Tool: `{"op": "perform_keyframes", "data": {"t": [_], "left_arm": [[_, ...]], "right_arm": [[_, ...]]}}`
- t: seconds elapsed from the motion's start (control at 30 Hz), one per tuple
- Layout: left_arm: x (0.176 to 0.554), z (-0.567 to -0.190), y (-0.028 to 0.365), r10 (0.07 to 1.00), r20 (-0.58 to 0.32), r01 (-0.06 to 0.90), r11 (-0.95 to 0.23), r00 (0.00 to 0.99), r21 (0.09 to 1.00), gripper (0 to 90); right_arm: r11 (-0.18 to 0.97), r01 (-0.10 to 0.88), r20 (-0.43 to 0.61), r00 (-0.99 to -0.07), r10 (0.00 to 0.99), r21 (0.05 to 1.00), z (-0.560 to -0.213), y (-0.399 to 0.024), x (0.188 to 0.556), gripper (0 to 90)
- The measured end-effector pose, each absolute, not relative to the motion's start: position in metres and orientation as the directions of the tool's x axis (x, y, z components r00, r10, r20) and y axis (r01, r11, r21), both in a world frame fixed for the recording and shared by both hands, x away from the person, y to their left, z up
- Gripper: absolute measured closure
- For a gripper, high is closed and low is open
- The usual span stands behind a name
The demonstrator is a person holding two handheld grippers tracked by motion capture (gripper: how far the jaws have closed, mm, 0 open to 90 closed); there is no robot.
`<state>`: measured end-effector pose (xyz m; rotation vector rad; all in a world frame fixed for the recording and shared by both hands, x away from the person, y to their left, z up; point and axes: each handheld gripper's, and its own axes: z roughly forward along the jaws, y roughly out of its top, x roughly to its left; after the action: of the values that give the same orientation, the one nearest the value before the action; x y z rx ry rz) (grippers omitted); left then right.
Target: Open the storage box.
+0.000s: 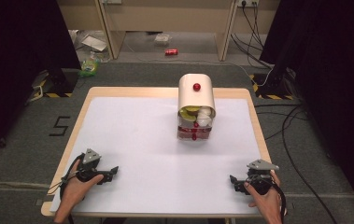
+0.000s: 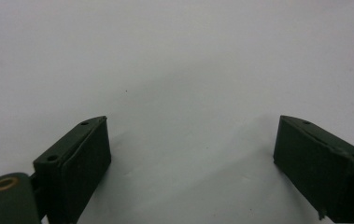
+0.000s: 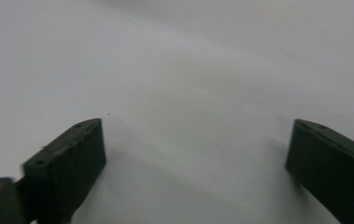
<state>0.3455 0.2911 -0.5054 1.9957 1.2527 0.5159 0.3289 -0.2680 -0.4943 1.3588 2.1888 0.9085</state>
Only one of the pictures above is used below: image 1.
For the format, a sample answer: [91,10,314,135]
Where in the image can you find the stand base with striped tape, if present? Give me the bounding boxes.
[248,72,296,101]
[29,68,79,99]

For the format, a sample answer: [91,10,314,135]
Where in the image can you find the black cables from outlet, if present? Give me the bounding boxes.
[230,2,274,69]

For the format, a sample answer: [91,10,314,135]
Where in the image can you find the clear plastic packet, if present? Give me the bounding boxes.
[153,33,172,45]

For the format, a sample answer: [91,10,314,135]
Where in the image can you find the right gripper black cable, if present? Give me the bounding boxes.
[271,182,289,224]

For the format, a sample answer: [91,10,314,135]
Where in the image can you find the green plastic bag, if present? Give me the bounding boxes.
[78,51,101,78]

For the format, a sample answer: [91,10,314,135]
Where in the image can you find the beige wooden desk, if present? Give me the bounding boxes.
[98,0,239,62]

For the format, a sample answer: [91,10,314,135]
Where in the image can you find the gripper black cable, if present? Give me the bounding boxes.
[271,182,289,224]
[59,153,85,200]

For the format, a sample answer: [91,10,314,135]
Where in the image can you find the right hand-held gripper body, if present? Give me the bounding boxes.
[244,159,280,196]

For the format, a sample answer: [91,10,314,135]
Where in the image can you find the white table mat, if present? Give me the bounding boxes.
[50,96,276,217]

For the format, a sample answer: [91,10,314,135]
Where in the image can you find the person's right hand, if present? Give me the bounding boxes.
[243,170,284,220]

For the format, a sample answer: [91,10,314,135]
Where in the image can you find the white wall power outlet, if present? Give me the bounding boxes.
[237,0,260,8]

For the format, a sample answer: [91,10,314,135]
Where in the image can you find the white roll-top bread box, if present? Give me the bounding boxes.
[177,73,217,142]

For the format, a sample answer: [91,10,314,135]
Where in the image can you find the person's left hand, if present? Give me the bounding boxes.
[60,160,105,210]

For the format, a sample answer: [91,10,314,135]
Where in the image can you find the wooden table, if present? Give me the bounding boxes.
[40,86,288,218]

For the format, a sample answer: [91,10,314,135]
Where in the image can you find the black floor cable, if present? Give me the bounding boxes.
[254,103,339,224]

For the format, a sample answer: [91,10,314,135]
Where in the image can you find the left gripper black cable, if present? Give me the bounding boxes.
[59,153,85,200]

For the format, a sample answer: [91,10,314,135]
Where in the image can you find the black curtain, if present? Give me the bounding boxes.
[259,0,354,214]
[0,0,82,160]

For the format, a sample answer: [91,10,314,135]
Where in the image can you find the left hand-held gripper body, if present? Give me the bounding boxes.
[75,148,112,184]

